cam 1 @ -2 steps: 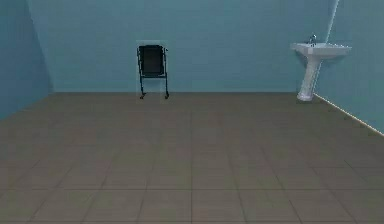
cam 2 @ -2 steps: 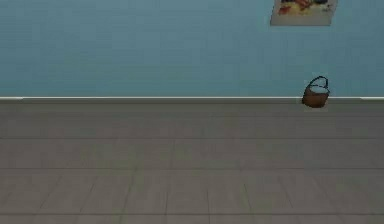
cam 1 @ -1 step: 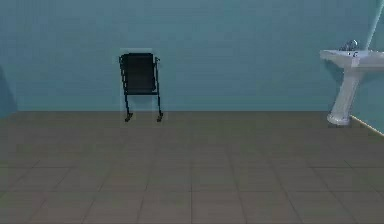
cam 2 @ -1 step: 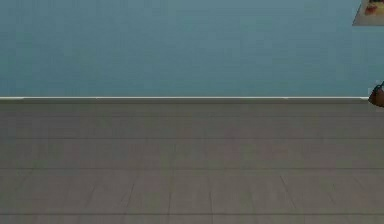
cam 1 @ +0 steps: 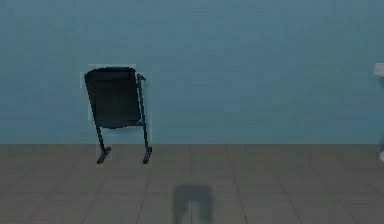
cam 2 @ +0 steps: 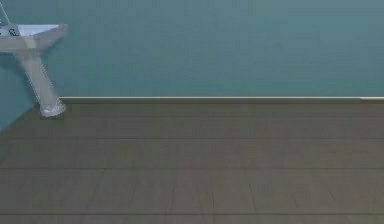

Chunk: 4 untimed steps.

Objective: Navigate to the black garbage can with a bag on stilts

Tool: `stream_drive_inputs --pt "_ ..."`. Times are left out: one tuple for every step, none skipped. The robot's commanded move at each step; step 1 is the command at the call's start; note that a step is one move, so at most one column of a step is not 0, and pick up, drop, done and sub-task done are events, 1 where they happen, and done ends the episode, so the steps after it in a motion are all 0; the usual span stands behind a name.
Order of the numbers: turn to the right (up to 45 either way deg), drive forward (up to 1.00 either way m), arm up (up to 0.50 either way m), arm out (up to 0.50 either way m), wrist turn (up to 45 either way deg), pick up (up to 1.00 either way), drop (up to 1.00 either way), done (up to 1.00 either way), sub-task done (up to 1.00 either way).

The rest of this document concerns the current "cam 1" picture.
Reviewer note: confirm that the black garbage can on stilts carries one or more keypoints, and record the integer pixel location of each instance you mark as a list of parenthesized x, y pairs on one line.
[(113, 96)]

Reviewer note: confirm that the white toilet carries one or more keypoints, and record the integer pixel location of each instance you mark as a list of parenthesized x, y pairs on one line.
[(380, 70)]

